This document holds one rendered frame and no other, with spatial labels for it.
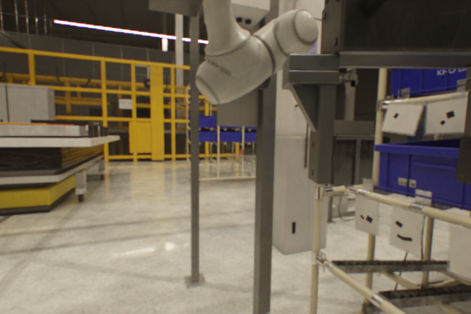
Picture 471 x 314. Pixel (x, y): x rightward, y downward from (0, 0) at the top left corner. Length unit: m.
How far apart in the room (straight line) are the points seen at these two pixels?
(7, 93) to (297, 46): 7.66
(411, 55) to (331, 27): 0.06
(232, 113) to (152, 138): 7.17
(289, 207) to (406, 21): 1.76
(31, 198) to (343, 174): 3.41
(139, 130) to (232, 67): 7.66
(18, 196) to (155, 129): 5.16
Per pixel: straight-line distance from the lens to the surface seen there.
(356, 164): 2.91
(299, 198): 1.95
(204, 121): 4.20
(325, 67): 0.21
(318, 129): 0.21
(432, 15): 0.25
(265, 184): 1.03
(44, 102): 7.71
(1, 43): 14.96
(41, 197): 3.53
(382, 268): 1.18
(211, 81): 0.53
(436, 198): 0.91
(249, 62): 0.55
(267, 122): 1.02
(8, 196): 3.63
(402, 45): 0.23
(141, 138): 8.14
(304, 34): 0.59
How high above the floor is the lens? 0.92
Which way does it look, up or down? 5 degrees down
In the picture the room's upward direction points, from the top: 1 degrees clockwise
